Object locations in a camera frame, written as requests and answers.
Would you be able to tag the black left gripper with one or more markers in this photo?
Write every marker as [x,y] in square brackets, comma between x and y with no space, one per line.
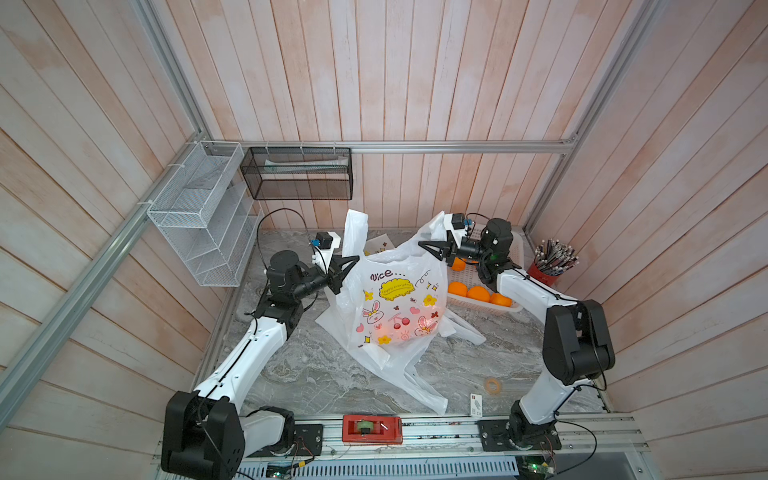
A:
[337,271]

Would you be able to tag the small white card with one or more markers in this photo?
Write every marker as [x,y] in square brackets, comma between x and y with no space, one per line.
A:
[476,405]

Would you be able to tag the orange mandarin centre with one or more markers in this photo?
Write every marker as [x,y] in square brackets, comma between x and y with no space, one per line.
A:
[479,293]

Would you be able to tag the orange mandarin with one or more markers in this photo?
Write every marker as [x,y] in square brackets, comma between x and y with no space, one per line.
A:
[458,289]
[500,300]
[458,265]
[479,293]

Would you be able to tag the white plastic perforated basket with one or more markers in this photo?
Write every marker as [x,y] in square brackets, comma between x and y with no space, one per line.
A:
[469,278]

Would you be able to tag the orange mandarin middle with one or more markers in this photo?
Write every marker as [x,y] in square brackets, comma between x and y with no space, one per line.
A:
[500,300]

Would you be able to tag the red tape dispenser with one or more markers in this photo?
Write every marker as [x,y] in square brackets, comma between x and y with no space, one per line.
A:
[372,429]

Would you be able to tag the black wire mesh basket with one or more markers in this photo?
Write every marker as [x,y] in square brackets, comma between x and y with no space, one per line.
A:
[298,173]

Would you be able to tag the white printed plastic bag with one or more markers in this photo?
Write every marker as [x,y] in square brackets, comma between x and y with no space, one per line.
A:
[393,298]

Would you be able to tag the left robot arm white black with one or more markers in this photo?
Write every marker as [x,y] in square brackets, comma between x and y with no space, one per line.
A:
[206,435]

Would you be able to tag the white wire mesh shelf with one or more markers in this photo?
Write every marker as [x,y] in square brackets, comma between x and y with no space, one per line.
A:
[208,215]

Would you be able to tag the red metal pencil bucket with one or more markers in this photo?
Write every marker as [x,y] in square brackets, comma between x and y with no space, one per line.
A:
[538,275]

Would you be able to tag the orange mandarin back right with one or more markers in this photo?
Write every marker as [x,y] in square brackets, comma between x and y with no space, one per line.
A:
[458,265]

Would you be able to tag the orange mandarin left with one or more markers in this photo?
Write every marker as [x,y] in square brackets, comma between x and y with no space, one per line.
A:
[458,289]

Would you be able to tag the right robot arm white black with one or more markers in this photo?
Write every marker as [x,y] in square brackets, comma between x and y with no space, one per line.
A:
[577,347]

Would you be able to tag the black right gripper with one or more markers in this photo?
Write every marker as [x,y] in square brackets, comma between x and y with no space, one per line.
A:
[445,248]

